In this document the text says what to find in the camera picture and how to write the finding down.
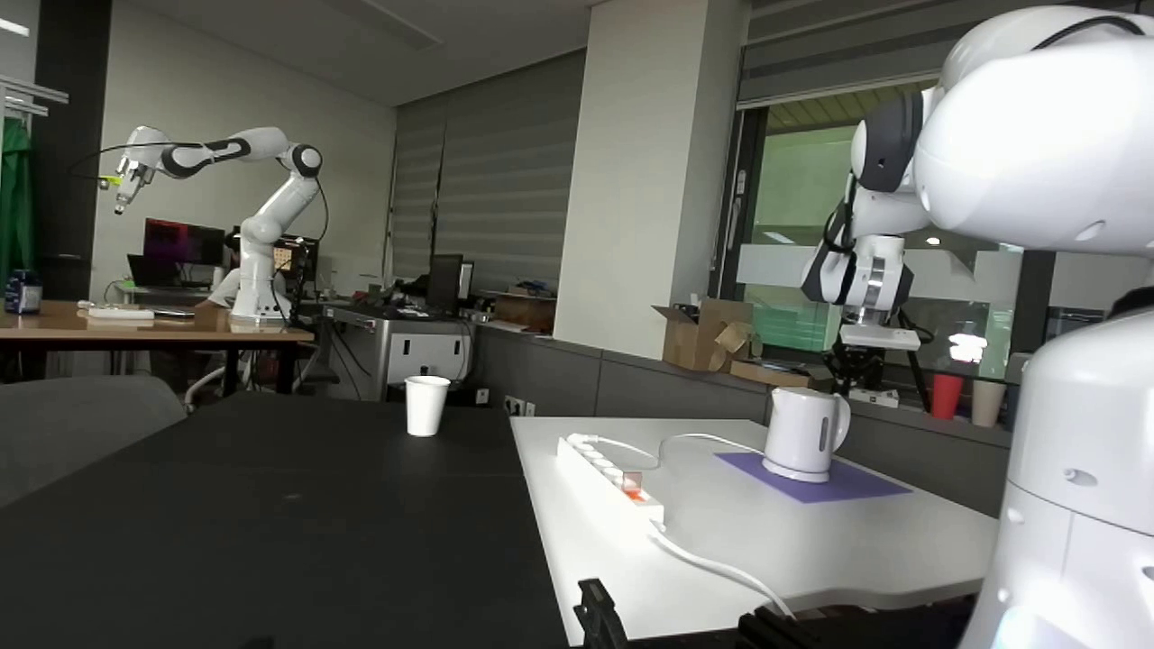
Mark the red cup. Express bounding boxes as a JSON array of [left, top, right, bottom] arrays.
[[929, 371, 961, 417]]

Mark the dark computer monitor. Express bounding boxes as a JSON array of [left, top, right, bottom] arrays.
[[135, 220, 228, 287]]

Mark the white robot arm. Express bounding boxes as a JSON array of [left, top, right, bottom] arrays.
[[802, 4, 1154, 649]]

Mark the white power strip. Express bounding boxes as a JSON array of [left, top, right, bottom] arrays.
[[554, 432, 663, 527]]

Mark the beige cup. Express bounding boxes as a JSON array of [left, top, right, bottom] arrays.
[[971, 377, 1007, 427]]

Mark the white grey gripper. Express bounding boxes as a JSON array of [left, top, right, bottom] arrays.
[[800, 234, 911, 313]]

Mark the white electric kettle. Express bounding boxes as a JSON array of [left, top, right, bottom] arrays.
[[764, 384, 852, 484]]

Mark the grey metal cabinet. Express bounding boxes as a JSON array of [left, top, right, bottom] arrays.
[[325, 308, 472, 401]]

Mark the white power strip cable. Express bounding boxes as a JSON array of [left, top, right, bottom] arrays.
[[574, 427, 800, 622]]

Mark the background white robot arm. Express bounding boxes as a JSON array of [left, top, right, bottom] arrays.
[[104, 125, 325, 328]]

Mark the cardboard box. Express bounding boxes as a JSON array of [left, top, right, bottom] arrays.
[[658, 298, 762, 371]]

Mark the white paper cup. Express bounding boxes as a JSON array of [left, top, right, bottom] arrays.
[[402, 376, 449, 437]]

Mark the purple mat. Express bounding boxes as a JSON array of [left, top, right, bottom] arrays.
[[719, 449, 901, 504]]

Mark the black side table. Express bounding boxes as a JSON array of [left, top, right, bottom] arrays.
[[0, 394, 561, 649]]

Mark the wooden background desk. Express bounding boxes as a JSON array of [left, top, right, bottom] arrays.
[[0, 298, 313, 394]]

